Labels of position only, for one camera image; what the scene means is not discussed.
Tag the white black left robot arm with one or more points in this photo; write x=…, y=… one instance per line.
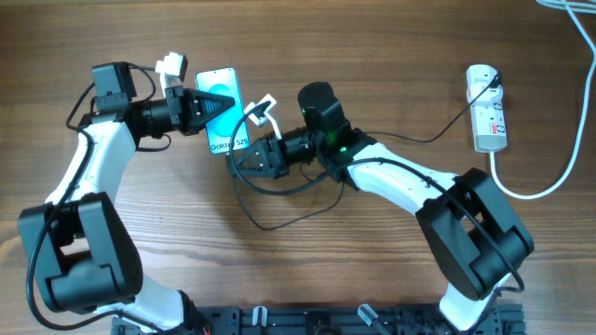
x=82, y=259

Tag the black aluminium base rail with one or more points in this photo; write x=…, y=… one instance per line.
x=406, y=319

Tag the white charger plug adapter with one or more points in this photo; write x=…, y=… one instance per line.
x=484, y=91

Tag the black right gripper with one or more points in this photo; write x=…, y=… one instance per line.
x=273, y=156

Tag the white power strip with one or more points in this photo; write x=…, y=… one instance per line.
x=487, y=120

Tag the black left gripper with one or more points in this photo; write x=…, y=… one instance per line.
x=184, y=109

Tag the blue screen Galaxy smartphone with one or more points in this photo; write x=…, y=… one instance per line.
x=221, y=82

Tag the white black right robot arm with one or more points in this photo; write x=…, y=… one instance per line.
x=474, y=234

